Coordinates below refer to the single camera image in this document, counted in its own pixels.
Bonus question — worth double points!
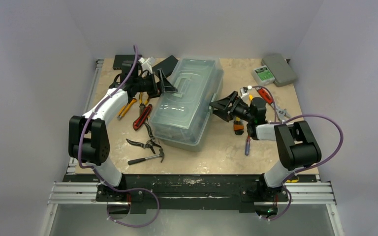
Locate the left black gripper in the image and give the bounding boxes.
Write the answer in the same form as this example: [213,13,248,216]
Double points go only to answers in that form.
[134,70,176,100]

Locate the orange hex key set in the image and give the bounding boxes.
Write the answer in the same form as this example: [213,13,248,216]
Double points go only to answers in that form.
[233,118,244,136]

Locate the translucent green tool box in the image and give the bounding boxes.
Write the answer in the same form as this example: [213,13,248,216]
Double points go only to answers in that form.
[149,57,224,152]

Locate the red black utility knife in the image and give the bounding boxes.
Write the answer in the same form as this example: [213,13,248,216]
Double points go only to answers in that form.
[132,104,153,131]

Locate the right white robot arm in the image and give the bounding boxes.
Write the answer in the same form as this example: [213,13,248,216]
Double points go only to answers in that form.
[210,91,322,200]

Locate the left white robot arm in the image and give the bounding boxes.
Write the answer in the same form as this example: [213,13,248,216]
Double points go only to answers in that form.
[68,58,177,201]

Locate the small black flat box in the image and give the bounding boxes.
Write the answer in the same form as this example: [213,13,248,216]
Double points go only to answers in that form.
[152,55,179,77]

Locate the yellow black needle pliers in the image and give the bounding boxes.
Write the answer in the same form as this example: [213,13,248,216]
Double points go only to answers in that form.
[138,92,150,115]

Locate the red adjustable wrench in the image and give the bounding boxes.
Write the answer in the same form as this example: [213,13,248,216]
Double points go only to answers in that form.
[257,88,291,121]

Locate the blue red screwdriver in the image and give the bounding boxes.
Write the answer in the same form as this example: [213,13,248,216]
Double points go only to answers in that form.
[244,135,251,156]

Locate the green white screw box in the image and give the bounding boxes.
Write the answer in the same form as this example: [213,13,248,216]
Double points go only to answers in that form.
[252,65,275,86]

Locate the black pruning shears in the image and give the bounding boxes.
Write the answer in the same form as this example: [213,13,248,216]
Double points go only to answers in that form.
[126,123,164,154]

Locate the grey plastic case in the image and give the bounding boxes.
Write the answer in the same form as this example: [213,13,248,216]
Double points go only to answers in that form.
[262,54,298,87]

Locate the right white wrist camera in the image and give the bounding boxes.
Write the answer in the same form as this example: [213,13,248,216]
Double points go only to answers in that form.
[240,86,253,102]

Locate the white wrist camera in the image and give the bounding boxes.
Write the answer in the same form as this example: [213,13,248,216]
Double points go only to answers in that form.
[240,86,253,102]
[138,57,156,74]

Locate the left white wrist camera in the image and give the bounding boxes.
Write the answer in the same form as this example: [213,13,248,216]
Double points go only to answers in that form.
[138,57,156,74]

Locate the yellow handled pliers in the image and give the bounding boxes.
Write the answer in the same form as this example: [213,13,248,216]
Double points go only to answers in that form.
[117,98,136,120]

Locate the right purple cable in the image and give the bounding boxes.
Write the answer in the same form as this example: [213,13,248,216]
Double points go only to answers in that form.
[248,85,345,222]

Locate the black network switch box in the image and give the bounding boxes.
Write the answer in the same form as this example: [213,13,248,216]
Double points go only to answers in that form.
[112,55,135,70]

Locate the black handled hammer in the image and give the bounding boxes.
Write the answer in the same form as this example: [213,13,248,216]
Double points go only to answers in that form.
[127,148,165,165]

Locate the aluminium rail frame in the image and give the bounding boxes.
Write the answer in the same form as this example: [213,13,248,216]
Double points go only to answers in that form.
[47,59,337,209]

